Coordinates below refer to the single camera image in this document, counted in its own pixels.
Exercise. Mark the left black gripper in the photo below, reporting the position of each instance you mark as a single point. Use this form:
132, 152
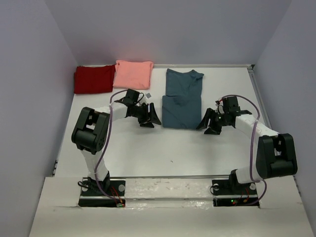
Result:
146, 115

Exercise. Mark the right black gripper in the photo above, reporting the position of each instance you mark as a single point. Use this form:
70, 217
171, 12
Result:
214, 119

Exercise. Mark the blue t-shirt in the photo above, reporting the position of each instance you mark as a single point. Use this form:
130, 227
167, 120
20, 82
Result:
181, 104

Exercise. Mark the pink t-shirt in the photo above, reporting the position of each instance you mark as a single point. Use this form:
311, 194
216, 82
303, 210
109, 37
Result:
133, 75

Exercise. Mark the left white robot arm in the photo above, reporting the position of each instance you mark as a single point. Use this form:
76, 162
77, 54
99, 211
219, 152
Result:
92, 133

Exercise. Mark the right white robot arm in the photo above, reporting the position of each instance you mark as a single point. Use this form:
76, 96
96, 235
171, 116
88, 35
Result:
272, 154

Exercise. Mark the folded red t-shirt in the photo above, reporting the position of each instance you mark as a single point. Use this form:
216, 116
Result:
94, 80

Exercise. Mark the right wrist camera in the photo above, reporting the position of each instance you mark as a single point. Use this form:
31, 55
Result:
219, 105

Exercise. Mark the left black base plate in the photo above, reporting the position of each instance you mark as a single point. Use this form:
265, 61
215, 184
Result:
93, 195

